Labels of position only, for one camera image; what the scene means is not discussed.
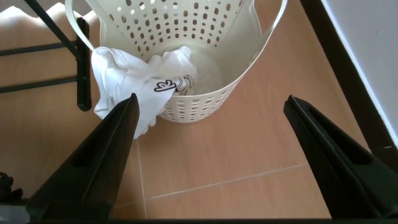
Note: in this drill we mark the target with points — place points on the black clothes rack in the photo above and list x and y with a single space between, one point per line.
83 77

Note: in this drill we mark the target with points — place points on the white laundry basket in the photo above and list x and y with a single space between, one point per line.
242 46

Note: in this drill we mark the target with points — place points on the white printed t-shirt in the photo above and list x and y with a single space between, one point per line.
124 74

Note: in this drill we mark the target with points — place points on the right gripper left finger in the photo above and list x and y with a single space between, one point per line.
93 161

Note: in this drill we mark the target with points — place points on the beige curtain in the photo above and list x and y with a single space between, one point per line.
12 2

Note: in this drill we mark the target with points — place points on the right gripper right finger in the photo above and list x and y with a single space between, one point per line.
342 174

